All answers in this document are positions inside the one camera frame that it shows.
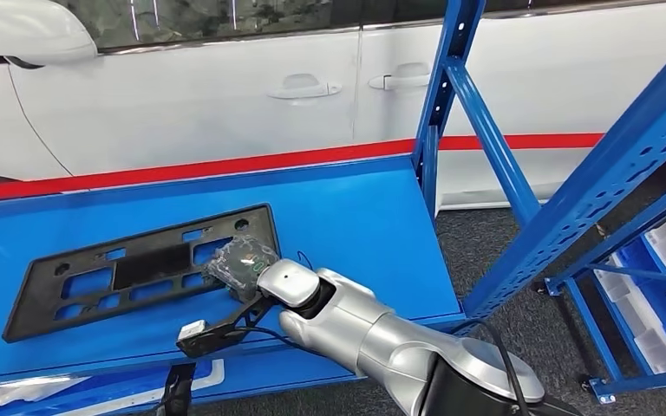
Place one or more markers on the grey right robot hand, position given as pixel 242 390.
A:
pixel 241 264

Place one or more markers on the black plastic plate frame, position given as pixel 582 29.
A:
pixel 149 267

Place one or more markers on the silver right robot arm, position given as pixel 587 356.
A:
pixel 379 344

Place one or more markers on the blue metal shelf rack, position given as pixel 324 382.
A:
pixel 620 339
pixel 356 229

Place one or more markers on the white car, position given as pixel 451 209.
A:
pixel 195 115

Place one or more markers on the black right camera bracket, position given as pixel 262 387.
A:
pixel 218 336

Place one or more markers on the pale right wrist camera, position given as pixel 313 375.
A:
pixel 191 330

